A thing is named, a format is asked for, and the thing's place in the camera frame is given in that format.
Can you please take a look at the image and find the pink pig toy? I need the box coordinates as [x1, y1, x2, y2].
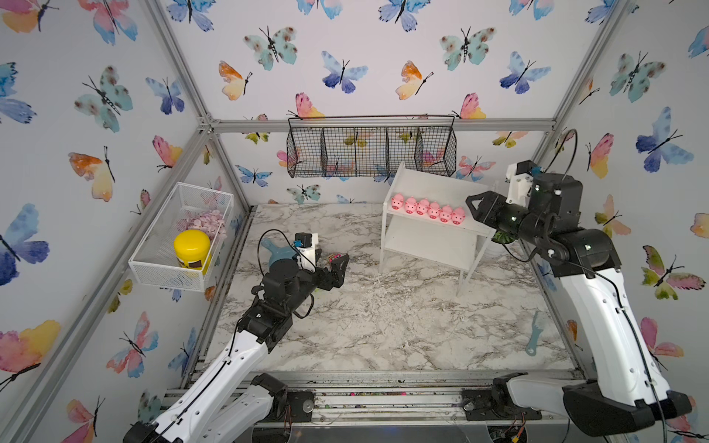
[404, 198, 418, 215]
[428, 202, 441, 220]
[415, 199, 430, 216]
[391, 194, 404, 210]
[439, 206, 452, 223]

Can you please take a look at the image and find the black wire wall basket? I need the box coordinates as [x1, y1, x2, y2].
[282, 114, 458, 182]

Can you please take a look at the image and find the yellow lidded jar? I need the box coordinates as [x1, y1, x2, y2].
[174, 230, 212, 272]

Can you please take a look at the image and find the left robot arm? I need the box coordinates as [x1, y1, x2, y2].
[123, 255, 350, 442]

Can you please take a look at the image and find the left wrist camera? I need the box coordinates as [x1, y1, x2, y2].
[293, 233, 319, 272]

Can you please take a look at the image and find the pink round chips pile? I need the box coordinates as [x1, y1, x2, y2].
[186, 210, 227, 240]

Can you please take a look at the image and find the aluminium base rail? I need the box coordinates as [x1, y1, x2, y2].
[160, 370, 621, 439]

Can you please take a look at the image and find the white two-tier shelf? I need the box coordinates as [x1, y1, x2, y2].
[379, 164, 494, 289]

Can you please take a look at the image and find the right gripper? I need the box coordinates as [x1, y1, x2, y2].
[469, 193, 555, 256]

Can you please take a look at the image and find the teal plastic comb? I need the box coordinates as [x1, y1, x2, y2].
[525, 310, 547, 356]

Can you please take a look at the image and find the teal plastic paddle plate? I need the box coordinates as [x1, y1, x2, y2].
[260, 238, 297, 267]

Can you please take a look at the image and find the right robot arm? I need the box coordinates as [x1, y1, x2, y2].
[465, 174, 692, 437]

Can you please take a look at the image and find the white mesh wall basket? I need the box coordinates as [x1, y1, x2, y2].
[129, 183, 234, 292]

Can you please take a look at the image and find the potted plant with flowers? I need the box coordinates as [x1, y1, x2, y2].
[492, 230, 517, 245]

